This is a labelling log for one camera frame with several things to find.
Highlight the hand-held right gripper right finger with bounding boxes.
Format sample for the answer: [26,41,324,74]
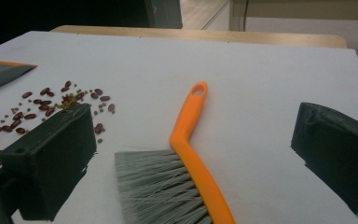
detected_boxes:
[290,102,358,217]

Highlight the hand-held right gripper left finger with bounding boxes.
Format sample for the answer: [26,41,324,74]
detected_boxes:
[0,103,98,222]

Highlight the pile of red beans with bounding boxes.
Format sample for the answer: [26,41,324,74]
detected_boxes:
[0,80,117,170]

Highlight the grey dustpan with orange edge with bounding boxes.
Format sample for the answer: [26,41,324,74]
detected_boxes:
[0,59,39,95]

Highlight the orange brush with grey bristles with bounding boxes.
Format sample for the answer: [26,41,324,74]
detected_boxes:
[114,80,237,224]

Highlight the scattered small green beans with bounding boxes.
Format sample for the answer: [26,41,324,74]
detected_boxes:
[0,83,117,145]

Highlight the white board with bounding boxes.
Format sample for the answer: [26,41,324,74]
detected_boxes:
[0,30,358,224]

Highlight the beige furniture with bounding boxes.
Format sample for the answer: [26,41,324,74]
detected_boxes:
[228,0,358,21]

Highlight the wooden table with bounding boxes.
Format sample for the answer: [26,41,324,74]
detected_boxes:
[49,24,349,49]

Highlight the dark grey cabinet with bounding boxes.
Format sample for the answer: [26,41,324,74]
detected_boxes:
[144,0,184,30]

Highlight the black hanging cable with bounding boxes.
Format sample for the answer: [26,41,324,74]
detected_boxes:
[242,0,250,23]

